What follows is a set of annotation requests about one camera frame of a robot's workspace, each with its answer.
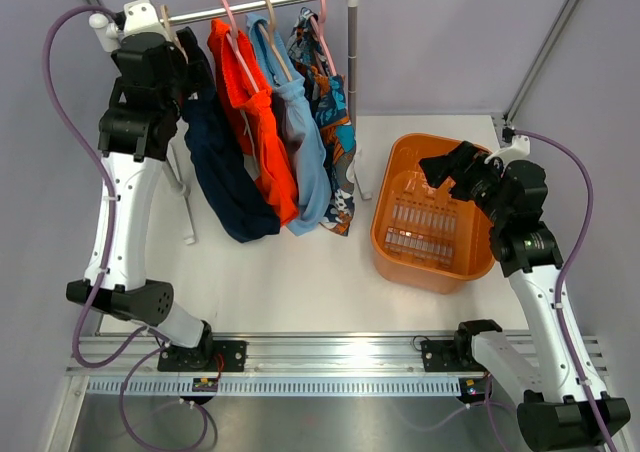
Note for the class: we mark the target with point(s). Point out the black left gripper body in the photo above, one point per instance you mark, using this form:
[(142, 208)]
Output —
[(195, 76)]

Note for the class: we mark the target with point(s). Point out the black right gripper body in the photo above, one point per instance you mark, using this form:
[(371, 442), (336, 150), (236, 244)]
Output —
[(481, 181)]

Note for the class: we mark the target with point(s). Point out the navy blue shorts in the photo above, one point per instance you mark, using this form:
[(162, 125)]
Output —
[(219, 162)]

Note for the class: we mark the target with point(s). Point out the light blue shorts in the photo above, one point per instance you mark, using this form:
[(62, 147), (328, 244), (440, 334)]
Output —
[(297, 128)]

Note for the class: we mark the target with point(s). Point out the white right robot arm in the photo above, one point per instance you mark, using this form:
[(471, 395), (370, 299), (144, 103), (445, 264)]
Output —
[(561, 403)]

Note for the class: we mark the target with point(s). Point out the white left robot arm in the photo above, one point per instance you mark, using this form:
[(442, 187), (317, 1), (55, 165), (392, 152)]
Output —
[(156, 78)]

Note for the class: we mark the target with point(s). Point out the patterned blue orange shorts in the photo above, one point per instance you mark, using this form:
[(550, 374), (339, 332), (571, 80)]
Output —
[(325, 92)]

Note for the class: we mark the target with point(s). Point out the orange plastic basket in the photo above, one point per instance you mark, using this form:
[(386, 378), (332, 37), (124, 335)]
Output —
[(420, 236)]

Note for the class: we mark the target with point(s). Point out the white clothes rack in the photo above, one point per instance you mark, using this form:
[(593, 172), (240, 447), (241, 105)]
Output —
[(110, 31)]

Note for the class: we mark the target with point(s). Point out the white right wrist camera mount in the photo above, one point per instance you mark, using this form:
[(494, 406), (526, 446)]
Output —
[(518, 149)]

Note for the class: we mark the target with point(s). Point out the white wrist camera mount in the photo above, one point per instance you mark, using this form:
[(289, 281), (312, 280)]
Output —
[(140, 17), (518, 149)]

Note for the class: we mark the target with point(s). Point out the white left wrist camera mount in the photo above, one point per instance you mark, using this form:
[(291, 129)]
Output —
[(140, 17)]

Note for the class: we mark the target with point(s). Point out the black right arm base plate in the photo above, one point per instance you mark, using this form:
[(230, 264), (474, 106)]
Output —
[(442, 356)]

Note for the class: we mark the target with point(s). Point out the aluminium mounting rail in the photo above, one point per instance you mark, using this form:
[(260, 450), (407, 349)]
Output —
[(311, 355)]

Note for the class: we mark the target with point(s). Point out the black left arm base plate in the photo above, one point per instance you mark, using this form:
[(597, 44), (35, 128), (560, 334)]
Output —
[(229, 354)]

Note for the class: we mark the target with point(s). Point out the white slotted cable duct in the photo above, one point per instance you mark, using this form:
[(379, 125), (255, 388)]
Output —
[(237, 386)]

